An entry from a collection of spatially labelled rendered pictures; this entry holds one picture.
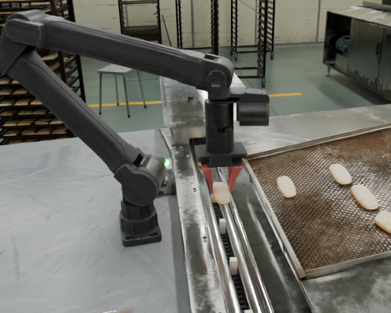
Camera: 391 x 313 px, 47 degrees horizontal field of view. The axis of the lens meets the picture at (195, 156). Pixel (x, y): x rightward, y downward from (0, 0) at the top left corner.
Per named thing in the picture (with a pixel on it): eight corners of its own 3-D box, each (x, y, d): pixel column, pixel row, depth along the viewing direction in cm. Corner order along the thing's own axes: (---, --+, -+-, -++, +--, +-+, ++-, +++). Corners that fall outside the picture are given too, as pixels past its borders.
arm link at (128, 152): (0, 49, 95) (-27, 58, 86) (38, 2, 90) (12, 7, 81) (150, 191, 104) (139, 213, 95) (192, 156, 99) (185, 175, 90)
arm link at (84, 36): (31, 34, 93) (4, 43, 83) (32, 6, 91) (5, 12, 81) (230, 85, 92) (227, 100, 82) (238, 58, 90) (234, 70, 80)
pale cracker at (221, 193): (209, 184, 101) (209, 179, 100) (226, 182, 101) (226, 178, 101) (215, 205, 92) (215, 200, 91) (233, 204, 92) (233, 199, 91)
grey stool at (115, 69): (146, 107, 474) (143, 64, 457) (129, 118, 444) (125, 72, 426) (117, 105, 488) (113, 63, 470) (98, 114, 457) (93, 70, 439)
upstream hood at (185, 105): (161, 67, 254) (160, 52, 251) (192, 66, 256) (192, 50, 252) (170, 149, 140) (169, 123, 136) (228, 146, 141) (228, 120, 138)
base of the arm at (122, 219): (118, 219, 107) (123, 247, 96) (115, 189, 104) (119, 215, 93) (154, 214, 109) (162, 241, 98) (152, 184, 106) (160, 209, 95)
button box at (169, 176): (147, 194, 126) (144, 158, 122) (175, 192, 127) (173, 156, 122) (147, 208, 119) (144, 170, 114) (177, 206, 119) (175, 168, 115)
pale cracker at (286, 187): (274, 179, 107) (273, 175, 107) (290, 176, 107) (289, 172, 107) (282, 200, 98) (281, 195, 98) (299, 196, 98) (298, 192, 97)
